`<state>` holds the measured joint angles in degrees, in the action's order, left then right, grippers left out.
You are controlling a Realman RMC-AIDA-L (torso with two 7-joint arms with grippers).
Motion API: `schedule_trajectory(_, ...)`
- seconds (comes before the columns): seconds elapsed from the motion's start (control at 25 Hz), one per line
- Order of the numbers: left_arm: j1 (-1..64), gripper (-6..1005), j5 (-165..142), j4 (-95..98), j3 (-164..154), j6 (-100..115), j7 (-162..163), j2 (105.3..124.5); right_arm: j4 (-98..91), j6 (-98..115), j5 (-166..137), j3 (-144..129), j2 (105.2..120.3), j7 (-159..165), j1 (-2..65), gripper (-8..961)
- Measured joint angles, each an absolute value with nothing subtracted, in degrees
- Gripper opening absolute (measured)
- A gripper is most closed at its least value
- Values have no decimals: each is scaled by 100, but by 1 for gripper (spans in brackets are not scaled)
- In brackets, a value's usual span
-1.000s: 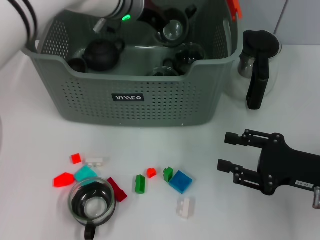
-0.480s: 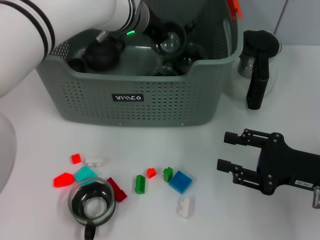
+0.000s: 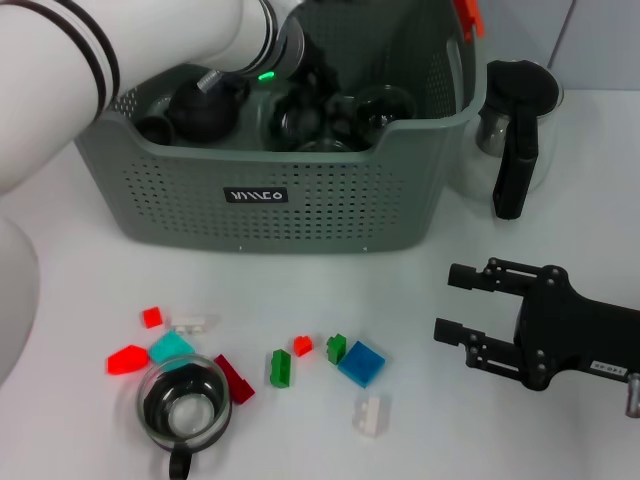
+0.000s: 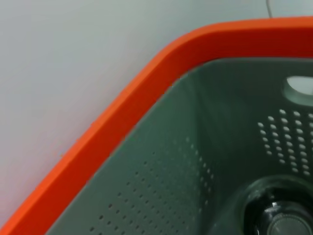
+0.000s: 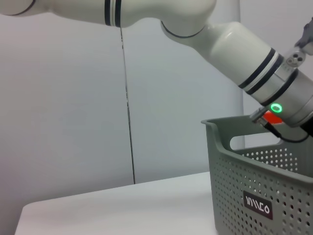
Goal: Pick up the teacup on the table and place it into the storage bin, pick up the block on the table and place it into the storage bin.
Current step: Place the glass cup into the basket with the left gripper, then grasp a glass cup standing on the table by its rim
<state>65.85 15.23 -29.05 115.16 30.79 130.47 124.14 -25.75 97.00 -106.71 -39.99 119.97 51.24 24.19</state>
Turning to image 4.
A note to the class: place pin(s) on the grey perforated storage bin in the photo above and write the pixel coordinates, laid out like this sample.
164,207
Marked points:
195,147

